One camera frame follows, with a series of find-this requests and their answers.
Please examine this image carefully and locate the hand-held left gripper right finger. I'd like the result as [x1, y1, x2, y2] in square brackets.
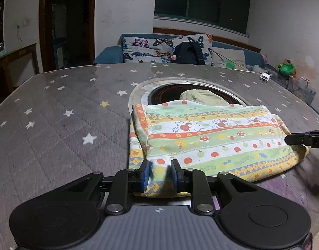
[171, 159, 261, 216]

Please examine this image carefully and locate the green toy net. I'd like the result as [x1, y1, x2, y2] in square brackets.
[214, 51, 236, 69]

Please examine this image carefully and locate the dark window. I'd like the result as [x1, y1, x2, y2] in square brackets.
[154, 0, 253, 34]

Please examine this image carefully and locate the wooden sideboard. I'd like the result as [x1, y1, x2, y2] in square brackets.
[0, 43, 40, 94]

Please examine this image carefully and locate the beige cushion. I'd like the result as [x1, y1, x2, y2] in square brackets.
[211, 47, 247, 69]

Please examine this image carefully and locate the butterfly print pillow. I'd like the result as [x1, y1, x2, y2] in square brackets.
[122, 33, 213, 65]

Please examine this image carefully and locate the green toy bowl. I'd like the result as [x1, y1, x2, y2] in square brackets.
[279, 65, 296, 76]

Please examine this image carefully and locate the grey star print table cover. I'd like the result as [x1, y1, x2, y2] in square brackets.
[0, 63, 319, 250]

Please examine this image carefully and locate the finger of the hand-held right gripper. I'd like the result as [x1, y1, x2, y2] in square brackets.
[285, 132, 313, 146]

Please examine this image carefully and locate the blue sofa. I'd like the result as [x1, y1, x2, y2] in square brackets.
[93, 33, 292, 84]

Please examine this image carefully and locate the black backpack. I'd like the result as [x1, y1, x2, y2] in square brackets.
[172, 42, 207, 65]

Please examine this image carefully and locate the striped cartoon print children's top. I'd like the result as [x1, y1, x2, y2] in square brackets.
[128, 89, 309, 197]

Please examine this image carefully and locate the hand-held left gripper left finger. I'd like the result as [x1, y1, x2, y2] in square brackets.
[58, 159, 151, 216]

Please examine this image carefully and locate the dark wooden door frame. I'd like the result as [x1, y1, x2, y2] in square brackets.
[39, 0, 97, 72]

